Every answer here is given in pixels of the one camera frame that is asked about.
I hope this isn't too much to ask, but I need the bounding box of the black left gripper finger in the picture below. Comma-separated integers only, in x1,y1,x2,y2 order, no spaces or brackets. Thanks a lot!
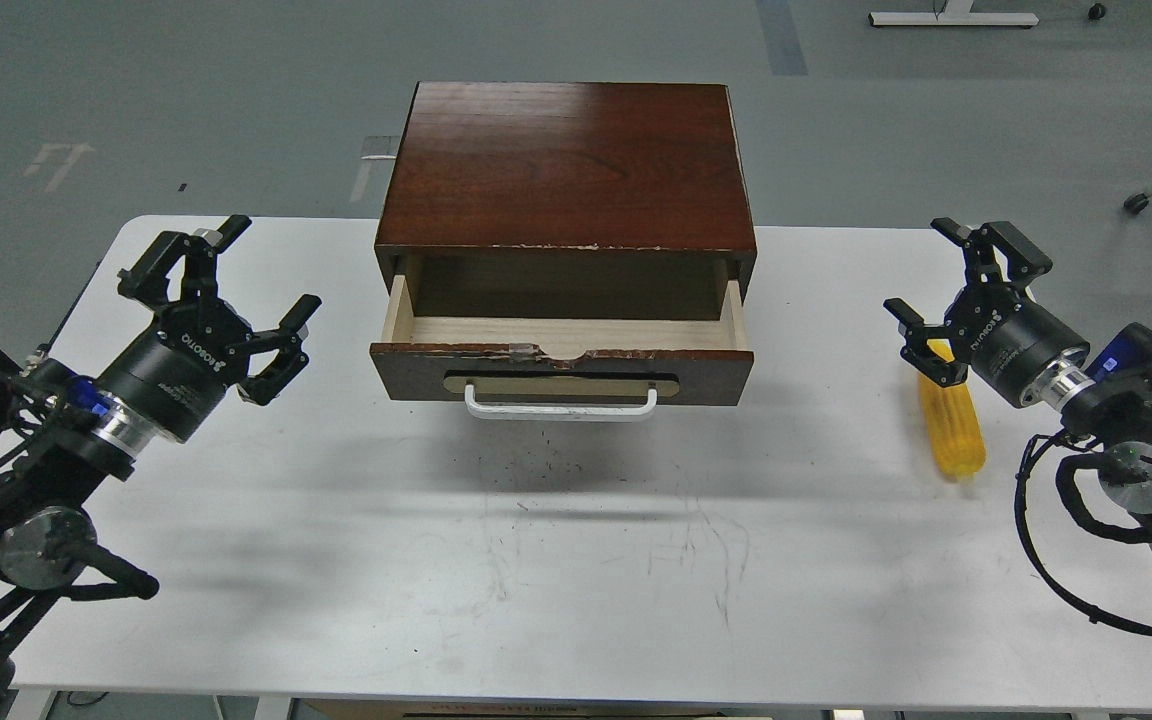
227,293,323,406
116,215,252,306

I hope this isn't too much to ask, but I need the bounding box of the white table leg base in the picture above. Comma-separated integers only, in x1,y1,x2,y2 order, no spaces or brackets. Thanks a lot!
867,1,1041,29

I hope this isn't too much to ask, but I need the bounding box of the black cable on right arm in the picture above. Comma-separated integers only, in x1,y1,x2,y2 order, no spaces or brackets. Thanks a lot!
1013,430,1152,645

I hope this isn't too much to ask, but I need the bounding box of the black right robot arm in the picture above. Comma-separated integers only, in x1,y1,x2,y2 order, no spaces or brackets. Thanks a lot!
884,217,1152,544

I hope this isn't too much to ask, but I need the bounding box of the dark wooden drawer cabinet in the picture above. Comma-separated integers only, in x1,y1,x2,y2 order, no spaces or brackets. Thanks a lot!
374,81,756,290

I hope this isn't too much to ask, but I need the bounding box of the yellow corn cob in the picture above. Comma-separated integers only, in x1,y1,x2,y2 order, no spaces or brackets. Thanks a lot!
916,376,987,482

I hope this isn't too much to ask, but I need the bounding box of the wooden drawer with white handle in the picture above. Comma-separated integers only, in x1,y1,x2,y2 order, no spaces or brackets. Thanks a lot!
369,275,755,420

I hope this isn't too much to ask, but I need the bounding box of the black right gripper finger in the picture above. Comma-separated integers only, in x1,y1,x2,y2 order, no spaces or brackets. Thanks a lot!
882,300,969,388
931,217,1053,295

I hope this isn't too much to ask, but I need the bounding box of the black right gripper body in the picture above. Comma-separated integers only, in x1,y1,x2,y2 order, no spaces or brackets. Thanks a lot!
945,290,1091,407

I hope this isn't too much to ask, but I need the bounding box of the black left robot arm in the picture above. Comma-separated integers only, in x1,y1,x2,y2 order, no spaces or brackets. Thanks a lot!
0,215,323,703

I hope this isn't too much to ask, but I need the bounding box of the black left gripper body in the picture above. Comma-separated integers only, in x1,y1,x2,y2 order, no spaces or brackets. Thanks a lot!
96,301,253,444

